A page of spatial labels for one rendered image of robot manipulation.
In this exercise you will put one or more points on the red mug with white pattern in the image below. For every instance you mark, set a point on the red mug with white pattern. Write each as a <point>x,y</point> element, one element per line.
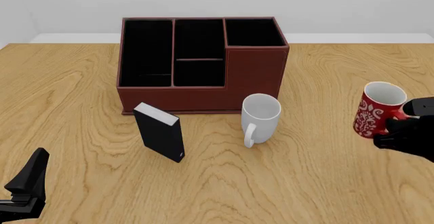
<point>369,117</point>

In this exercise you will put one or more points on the black book with grey edge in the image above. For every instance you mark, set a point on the black book with grey edge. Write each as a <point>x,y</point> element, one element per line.
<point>159,135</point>

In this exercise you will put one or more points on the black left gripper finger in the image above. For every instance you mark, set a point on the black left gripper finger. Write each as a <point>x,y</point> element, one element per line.
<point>31,173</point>

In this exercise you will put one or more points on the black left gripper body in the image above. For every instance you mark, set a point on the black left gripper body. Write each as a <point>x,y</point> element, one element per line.
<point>20,207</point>

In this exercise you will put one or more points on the red-brown desk caddy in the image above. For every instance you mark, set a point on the red-brown desk caddy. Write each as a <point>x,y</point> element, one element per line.
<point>257,76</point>

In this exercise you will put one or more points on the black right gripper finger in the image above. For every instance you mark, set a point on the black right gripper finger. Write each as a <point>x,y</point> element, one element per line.
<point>407,145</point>
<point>420,107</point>

